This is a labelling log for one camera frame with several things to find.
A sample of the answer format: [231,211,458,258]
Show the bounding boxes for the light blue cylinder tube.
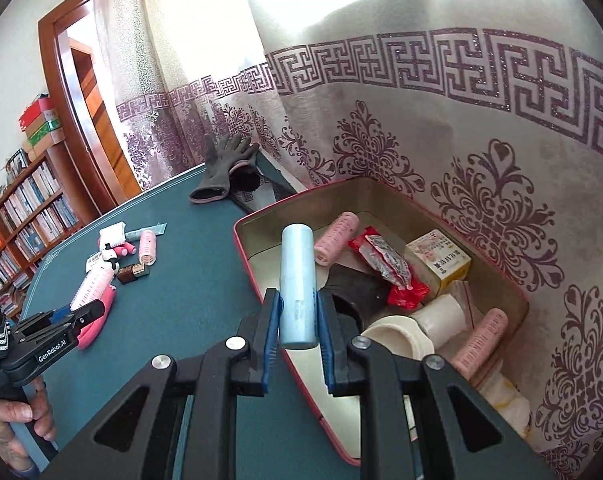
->
[280,223,318,350]

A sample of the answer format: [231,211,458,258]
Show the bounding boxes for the long pink foam curler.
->
[78,285,116,350]

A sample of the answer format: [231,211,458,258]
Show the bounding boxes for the slim pink hair roller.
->
[70,261,115,311]

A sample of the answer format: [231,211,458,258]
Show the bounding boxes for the large pink hair roller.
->
[313,211,360,266]

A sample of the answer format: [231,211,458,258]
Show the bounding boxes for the red snack packet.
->
[348,226,429,311]

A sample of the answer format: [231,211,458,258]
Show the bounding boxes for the teal cosmetic tube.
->
[124,222,168,243]

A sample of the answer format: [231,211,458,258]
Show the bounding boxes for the person's left hand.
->
[0,376,57,479]

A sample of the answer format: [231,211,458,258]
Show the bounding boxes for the black cup in box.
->
[323,263,399,333]

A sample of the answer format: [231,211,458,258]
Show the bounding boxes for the blue white medicine box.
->
[85,252,104,273]

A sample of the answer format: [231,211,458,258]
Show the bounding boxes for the white round jar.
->
[362,315,435,361]

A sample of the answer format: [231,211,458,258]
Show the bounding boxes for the small panda bottle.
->
[100,244,119,262]

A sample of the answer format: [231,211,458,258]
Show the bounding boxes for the short pink foam curler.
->
[112,242,136,257]

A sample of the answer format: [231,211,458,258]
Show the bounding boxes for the red biscuit tin box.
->
[234,178,529,466]

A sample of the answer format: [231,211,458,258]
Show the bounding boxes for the white folded tissue pack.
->
[98,221,126,250]

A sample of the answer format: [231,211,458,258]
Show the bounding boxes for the wooden bookshelf with books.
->
[0,144,97,321]

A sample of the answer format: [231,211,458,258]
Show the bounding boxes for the black flat case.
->
[228,167,296,214]

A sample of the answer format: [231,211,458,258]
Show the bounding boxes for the pink hair roller on table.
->
[138,230,157,266]

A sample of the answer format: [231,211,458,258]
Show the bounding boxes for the white paper roll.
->
[411,294,469,349]

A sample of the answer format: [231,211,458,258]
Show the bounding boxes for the yellow white medicine carton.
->
[403,230,472,300]

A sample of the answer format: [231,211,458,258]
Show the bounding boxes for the grey rubber glove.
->
[190,134,260,205]

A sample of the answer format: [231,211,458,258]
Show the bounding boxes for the pink roller in box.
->
[451,308,509,380]

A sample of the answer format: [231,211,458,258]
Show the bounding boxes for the stacked coloured boxes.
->
[19,94,66,162]

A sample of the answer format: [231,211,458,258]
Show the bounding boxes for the patterned lace curtain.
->
[94,0,603,479]

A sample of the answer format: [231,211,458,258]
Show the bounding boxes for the wooden door frame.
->
[38,0,141,224]

